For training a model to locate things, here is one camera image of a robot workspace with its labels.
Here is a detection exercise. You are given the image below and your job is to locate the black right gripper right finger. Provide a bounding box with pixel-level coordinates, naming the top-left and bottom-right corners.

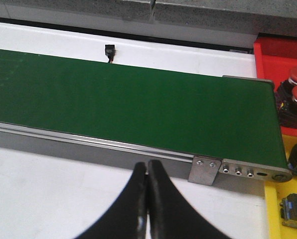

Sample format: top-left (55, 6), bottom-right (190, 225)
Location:
top-left (148, 160), bottom-right (228, 239)

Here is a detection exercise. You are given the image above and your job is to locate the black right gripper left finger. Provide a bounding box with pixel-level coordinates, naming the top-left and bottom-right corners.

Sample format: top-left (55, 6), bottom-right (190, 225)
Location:
top-left (77, 162), bottom-right (147, 239)

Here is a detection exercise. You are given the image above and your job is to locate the yellow plastic tray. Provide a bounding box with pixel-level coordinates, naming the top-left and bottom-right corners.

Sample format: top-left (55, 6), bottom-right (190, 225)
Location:
top-left (264, 133), bottom-right (297, 239)

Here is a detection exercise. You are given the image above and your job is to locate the green conveyor belt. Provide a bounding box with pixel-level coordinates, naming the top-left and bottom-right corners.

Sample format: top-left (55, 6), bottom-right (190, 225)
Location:
top-left (0, 50), bottom-right (286, 168)

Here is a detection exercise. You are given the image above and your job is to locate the red button in tray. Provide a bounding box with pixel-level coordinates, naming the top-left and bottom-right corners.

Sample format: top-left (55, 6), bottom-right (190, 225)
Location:
top-left (277, 85), bottom-right (297, 128)
top-left (275, 66), bottom-right (297, 107)

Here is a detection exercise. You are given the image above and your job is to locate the black photoelectric sensor right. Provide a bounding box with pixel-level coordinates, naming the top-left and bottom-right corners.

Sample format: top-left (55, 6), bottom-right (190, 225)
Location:
top-left (105, 44), bottom-right (116, 63)

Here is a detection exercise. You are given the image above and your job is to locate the orange red object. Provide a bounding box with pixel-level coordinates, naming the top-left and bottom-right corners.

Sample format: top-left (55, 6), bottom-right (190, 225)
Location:
top-left (254, 37), bottom-right (297, 136)

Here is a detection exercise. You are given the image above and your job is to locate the grey stone slab right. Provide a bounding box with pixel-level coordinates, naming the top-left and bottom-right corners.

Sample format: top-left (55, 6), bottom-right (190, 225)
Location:
top-left (154, 0), bottom-right (297, 37)

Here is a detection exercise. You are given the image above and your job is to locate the grey stone counter slab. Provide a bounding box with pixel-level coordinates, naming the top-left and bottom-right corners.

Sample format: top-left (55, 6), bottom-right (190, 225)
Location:
top-left (0, 0), bottom-right (155, 21)

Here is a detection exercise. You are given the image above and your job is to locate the metal mounting bracket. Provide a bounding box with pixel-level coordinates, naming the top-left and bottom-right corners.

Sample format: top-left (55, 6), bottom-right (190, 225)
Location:
top-left (188, 156), bottom-right (222, 186)

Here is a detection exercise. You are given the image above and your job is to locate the aluminium conveyor side rail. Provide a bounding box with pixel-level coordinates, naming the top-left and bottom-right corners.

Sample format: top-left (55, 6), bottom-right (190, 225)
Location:
top-left (0, 122), bottom-right (292, 183)

